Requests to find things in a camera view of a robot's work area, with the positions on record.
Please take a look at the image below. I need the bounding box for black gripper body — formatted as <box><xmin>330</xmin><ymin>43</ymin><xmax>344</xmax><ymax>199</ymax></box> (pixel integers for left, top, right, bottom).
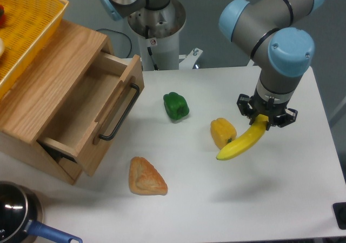
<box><xmin>250</xmin><ymin>93</ymin><xmax>289</xmax><ymax>127</ymax></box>

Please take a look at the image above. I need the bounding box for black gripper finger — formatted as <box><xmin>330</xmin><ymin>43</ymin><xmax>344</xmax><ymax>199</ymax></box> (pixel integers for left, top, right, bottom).
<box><xmin>237</xmin><ymin>94</ymin><xmax>255</xmax><ymax>124</ymax></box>
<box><xmin>273</xmin><ymin>108</ymin><xmax>298</xmax><ymax>128</ymax></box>

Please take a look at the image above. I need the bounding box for yellow banana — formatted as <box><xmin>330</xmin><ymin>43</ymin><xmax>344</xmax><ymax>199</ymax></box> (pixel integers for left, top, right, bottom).
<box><xmin>216</xmin><ymin>114</ymin><xmax>269</xmax><ymax>161</ymax></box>

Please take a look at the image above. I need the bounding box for wooden top drawer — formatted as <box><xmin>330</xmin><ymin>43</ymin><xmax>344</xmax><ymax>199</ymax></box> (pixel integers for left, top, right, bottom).
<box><xmin>38</xmin><ymin>52</ymin><xmax>144</xmax><ymax>176</ymax></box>

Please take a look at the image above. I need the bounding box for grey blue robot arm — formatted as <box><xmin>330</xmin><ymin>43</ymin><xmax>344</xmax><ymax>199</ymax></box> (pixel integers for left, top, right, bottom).
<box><xmin>100</xmin><ymin>0</ymin><xmax>324</xmax><ymax>127</ymax></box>

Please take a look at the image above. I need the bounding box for wooden drawer cabinet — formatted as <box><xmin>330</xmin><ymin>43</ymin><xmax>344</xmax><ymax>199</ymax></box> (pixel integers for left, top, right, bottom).
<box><xmin>1</xmin><ymin>20</ymin><xmax>114</xmax><ymax>184</ymax></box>

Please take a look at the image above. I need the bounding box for yellow bell pepper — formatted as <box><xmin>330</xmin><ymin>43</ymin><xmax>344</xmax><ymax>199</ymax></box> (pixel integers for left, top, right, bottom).
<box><xmin>210</xmin><ymin>118</ymin><xmax>237</xmax><ymax>149</ymax></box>

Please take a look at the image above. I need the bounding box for green bell pepper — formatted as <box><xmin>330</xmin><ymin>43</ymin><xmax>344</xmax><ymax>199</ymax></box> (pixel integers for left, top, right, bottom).
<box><xmin>163</xmin><ymin>92</ymin><xmax>190</xmax><ymax>120</ymax></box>

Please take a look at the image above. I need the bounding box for black corner device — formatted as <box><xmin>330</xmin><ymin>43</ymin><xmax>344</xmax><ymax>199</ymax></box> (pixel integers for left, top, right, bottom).
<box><xmin>332</xmin><ymin>202</ymin><xmax>346</xmax><ymax>230</ymax></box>

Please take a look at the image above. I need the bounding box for triangular pastry bread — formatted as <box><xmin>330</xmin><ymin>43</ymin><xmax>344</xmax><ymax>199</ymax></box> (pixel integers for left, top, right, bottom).
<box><xmin>128</xmin><ymin>157</ymin><xmax>168</xmax><ymax>195</ymax></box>

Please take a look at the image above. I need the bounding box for yellow plastic basket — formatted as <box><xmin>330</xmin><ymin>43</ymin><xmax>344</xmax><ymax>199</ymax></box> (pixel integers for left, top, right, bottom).
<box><xmin>1</xmin><ymin>0</ymin><xmax>69</xmax><ymax>97</ymax></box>

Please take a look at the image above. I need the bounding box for red object in basket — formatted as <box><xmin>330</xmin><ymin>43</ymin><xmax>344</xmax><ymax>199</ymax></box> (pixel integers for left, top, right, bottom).
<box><xmin>0</xmin><ymin>5</ymin><xmax>6</xmax><ymax>27</ymax></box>

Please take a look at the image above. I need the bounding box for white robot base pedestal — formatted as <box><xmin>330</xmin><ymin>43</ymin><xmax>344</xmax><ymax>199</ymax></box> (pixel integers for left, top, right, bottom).
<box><xmin>128</xmin><ymin>0</ymin><xmax>203</xmax><ymax>71</ymax></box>

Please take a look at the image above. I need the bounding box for black drawer handle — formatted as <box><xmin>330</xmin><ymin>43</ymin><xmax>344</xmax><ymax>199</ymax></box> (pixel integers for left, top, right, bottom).
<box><xmin>97</xmin><ymin>83</ymin><xmax>140</xmax><ymax>141</ymax></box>

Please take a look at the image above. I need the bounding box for black cable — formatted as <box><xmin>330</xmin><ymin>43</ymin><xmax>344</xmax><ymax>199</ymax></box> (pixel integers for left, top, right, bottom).
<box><xmin>96</xmin><ymin>28</ymin><xmax>132</xmax><ymax>58</ymax></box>

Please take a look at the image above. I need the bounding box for black pot with blue handle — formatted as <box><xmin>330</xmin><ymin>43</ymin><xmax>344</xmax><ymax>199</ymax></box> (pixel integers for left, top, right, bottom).
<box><xmin>1</xmin><ymin>181</ymin><xmax>83</xmax><ymax>242</ymax></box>

